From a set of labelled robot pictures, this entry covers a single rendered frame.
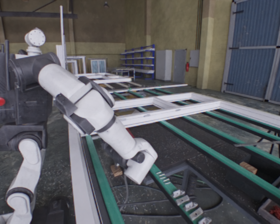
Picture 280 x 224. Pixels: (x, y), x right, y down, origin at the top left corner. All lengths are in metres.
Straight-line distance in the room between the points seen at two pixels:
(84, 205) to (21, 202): 0.64
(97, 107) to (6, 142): 0.61
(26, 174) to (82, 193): 0.55
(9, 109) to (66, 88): 0.40
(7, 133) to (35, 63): 0.42
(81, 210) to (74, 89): 0.32
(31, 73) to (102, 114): 0.29
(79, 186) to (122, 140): 0.21
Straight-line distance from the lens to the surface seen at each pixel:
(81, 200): 0.49
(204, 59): 8.07
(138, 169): 0.50
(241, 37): 7.54
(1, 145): 0.92
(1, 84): 0.74
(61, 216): 1.45
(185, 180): 1.33
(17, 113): 0.76
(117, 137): 0.40
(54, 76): 0.46
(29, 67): 0.57
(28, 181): 1.03
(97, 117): 0.38
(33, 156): 0.88
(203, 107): 1.47
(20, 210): 1.12
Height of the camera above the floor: 1.30
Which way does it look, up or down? 19 degrees down
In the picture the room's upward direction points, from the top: straight up
